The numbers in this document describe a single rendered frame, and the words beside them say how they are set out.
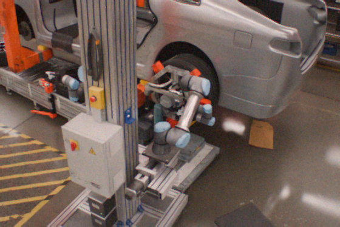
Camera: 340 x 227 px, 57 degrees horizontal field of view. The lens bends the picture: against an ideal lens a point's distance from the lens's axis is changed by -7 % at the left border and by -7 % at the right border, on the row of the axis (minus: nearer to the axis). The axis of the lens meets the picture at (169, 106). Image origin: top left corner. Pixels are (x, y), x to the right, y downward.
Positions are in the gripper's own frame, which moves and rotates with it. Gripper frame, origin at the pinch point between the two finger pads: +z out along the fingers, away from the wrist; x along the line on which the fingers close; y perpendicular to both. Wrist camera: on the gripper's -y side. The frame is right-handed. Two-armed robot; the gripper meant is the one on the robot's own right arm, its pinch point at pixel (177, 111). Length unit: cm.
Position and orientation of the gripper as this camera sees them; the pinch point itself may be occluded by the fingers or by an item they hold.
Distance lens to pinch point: 301.0
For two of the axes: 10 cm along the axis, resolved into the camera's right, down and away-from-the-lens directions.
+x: -5.1, 4.2, -7.5
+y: 0.3, -8.6, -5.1
